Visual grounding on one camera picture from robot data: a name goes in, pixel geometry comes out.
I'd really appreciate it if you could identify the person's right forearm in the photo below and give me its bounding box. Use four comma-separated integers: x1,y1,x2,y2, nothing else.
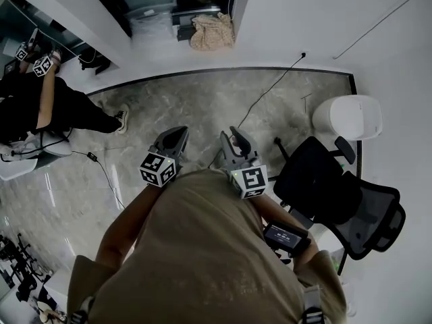
252,194,320,273

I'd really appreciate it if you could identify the clear plastic bag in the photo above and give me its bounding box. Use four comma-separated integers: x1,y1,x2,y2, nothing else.
127,7,176,43

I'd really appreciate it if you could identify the small black bracket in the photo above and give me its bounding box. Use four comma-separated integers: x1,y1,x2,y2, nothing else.
80,49,111,76

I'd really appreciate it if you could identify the black floor cable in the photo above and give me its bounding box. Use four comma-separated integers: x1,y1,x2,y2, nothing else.
207,52,307,168

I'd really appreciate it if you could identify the black office chair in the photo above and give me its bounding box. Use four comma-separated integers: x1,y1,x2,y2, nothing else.
273,136,406,261

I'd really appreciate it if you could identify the person's beige shirt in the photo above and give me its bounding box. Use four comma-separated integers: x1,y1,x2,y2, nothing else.
67,167,348,324

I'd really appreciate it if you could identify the black wrist device with screen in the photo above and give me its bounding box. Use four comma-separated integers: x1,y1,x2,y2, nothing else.
263,220,312,258

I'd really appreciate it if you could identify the white side table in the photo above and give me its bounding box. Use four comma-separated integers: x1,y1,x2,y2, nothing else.
43,268,74,313

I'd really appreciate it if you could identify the beige patterned cloth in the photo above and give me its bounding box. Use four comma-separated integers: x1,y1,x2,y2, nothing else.
190,11,236,51

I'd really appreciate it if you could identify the dark framed window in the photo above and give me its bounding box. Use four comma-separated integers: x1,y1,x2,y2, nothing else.
80,0,241,39

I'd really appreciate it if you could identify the thin grey wall cable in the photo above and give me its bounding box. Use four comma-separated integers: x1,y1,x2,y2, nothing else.
333,0,432,60

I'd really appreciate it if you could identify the small black box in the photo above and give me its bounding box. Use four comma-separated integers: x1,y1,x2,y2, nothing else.
175,25,198,43

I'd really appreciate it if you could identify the grey harness strap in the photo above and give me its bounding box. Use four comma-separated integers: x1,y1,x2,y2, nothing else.
69,295,95,324
301,284,327,324

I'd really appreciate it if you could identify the black wheeled chair base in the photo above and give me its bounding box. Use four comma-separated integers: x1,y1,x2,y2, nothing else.
0,233,51,303

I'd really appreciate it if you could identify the white rounded bin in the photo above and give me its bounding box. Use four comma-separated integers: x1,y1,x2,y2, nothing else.
312,94,384,140

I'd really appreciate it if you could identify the person's grey shoe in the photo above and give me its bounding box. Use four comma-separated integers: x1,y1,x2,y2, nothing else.
209,155,230,171

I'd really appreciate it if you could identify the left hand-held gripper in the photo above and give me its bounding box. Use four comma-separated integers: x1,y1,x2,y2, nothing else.
139,126,190,188

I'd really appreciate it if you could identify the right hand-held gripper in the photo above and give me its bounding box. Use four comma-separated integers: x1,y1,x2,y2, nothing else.
219,126,269,200

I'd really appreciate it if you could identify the person's left forearm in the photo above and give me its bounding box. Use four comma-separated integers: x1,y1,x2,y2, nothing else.
95,182,163,273

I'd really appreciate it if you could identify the black cable with adapter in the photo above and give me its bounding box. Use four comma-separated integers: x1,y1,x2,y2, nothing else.
70,150,126,211

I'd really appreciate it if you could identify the white shell chair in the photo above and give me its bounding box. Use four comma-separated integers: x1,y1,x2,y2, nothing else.
0,130,74,182

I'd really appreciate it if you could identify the thin white cable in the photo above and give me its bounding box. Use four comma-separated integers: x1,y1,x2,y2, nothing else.
78,47,99,64

